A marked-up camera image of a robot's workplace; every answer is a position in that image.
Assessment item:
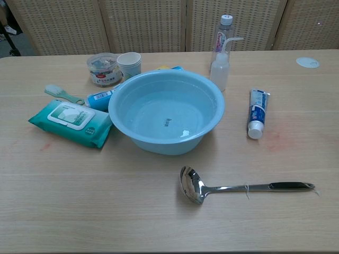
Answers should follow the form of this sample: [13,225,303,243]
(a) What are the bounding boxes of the woven rattan folding screen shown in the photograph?
[7,0,339,56]

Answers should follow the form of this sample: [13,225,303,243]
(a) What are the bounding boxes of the blue white lying tube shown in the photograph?
[84,87,120,112]

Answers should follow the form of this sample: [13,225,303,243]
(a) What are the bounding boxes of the clear round clip container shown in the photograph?
[86,52,124,88]

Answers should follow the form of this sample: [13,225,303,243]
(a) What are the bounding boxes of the green wet wipes pack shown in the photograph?
[28,99,113,149]

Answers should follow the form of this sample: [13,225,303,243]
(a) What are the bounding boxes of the white squeeze wash bottle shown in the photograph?
[210,37,244,93]

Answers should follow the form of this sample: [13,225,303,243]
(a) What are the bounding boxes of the blue plastic basin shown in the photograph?
[108,69,226,156]

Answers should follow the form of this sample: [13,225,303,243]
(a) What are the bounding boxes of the clear bottle with purple label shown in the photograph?
[211,14,235,67]

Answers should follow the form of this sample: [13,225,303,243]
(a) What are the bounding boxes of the yellow blue flat package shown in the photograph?
[155,65,184,72]

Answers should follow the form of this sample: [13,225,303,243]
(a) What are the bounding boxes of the blue white toothpaste tube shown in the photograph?
[247,88,271,140]

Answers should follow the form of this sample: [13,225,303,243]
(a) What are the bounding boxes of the green handled white brush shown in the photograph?
[44,84,86,106]

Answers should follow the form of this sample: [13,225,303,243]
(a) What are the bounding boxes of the black tripod stand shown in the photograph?
[0,20,22,57]

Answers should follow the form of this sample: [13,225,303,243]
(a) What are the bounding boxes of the stainless steel ladle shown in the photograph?
[180,166,316,205]

